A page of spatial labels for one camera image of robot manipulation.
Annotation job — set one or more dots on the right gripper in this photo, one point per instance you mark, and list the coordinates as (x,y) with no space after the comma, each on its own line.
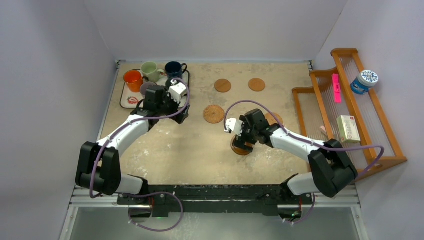
(240,141)

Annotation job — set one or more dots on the dark brown wooden coaster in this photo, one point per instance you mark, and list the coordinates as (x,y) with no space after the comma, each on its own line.
(239,151)

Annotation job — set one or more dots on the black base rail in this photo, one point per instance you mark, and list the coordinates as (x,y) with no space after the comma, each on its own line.
(267,200)

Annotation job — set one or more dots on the pink marker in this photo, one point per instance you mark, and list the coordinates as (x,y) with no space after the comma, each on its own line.
(337,94)

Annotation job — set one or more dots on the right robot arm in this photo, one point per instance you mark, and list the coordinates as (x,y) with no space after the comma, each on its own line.
(331,169)

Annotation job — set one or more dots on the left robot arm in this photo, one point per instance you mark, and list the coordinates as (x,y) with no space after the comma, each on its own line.
(99,167)

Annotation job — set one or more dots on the white card box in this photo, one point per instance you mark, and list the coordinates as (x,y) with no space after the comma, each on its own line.
(348,130)

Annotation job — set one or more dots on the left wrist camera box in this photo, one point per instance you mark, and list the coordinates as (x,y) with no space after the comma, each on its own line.
(178,93)

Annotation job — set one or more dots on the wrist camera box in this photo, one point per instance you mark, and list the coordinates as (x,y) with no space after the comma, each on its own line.
(233,125)
(178,93)

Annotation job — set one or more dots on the orange mug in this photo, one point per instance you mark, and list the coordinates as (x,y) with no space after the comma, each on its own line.
(134,80)

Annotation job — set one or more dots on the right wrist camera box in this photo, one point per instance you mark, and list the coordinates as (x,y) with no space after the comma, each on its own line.
(233,125)

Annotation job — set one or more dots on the purple mug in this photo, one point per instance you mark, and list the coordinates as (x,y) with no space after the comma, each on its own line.
(145,86)

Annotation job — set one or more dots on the light wooden coaster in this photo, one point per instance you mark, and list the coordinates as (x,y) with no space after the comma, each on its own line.
(256,84)
(222,85)

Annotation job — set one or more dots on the navy blue mug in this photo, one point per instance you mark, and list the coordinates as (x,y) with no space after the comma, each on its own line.
(175,69)

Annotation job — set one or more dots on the blue jar white lid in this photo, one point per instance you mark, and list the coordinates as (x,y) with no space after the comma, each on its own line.
(364,81)

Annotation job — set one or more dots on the pale green mug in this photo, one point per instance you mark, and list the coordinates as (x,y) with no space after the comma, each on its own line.
(151,72)

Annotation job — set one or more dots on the strawberry print tray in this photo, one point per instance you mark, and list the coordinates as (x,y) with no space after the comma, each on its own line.
(129,99)

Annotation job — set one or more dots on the wooden tiered rack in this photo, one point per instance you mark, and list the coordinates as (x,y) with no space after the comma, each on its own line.
(315,107)

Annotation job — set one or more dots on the small pink eraser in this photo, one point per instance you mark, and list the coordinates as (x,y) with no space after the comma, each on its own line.
(323,130)

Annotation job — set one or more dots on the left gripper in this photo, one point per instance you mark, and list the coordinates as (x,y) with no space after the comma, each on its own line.
(166,96)

